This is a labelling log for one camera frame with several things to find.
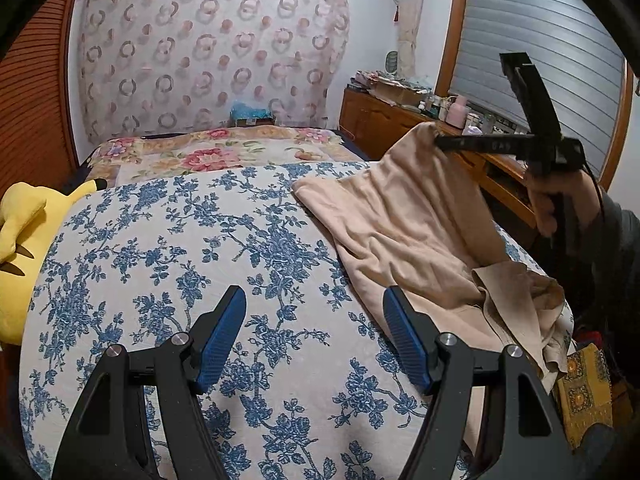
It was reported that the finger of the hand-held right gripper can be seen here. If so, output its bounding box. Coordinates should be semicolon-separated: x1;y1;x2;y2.
499;51;566;161
434;134;531;155

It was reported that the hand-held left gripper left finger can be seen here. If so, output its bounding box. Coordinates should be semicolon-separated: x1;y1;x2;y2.
52;285;248;480

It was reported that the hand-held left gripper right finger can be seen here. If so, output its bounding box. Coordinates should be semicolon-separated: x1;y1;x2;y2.
382;285;576;480

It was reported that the peach printed t-shirt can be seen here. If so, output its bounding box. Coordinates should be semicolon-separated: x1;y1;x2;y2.
291;122;568;468

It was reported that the person's right forearm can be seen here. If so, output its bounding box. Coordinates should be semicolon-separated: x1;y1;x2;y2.
565;175;640;311

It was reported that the person's right hand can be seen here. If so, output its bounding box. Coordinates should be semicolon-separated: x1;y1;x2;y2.
522;160;603;238

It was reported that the pink bottle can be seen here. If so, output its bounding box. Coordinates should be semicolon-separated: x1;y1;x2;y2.
446;95;469;128

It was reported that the grey window blind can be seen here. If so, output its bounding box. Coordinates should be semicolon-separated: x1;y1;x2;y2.
447;0;626;176

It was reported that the cardboard box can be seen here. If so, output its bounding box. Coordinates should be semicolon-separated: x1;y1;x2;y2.
370;80;421;108

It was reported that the blue floral bedsheet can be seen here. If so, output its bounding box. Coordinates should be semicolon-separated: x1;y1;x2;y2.
17;160;576;480

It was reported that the wooden sideboard cabinet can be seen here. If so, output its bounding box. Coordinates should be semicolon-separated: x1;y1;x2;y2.
340;87;541;233

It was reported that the cream lace curtain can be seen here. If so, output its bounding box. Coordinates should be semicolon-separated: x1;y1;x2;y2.
397;0;426;83

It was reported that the yellow patterned cloth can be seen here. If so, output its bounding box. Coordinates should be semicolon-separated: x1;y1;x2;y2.
555;345;613;428

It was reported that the pink floral quilt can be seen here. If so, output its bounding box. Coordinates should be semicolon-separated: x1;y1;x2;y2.
82;126;371;193

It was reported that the teal packet by curtain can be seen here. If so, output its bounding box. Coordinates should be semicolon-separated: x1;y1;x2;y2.
230;101;276;127

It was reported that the yellow plush toy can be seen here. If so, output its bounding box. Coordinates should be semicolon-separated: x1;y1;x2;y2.
0;177;108;346

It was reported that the brown louvered wardrobe door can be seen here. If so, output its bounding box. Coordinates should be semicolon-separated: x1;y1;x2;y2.
0;0;83;196

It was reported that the ring patterned sheer curtain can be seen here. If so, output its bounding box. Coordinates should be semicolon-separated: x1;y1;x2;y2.
77;0;351;143

